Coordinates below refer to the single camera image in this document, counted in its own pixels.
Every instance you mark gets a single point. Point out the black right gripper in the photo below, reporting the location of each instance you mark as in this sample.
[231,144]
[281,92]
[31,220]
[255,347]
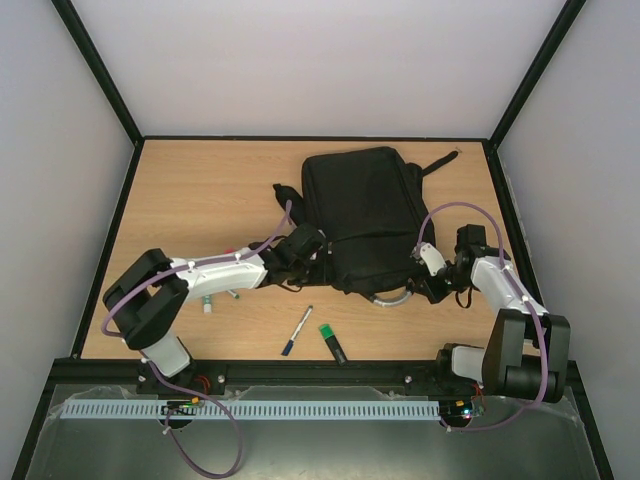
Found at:
[432,288]

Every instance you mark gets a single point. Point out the black student backpack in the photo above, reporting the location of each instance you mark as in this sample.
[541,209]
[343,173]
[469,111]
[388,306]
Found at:
[370,207]

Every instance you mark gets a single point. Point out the green black highlighter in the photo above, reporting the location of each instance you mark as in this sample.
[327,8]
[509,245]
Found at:
[333,344]

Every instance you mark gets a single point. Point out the blue capped white marker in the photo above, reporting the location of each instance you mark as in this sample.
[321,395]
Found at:
[290,343]

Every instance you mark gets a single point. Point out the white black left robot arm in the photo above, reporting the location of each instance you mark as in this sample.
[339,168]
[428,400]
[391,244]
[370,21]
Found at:
[146,299]

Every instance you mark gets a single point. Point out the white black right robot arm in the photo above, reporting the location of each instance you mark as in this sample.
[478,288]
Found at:
[526,355]

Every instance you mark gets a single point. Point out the white green glue stick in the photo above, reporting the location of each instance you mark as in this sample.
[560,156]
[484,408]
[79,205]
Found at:
[207,304]

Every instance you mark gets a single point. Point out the black aluminium frame rail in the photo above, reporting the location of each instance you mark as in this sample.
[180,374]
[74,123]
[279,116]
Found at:
[412,378]

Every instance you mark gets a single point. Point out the light blue slotted cable duct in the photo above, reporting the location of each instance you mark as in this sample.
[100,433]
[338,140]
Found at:
[246,410]

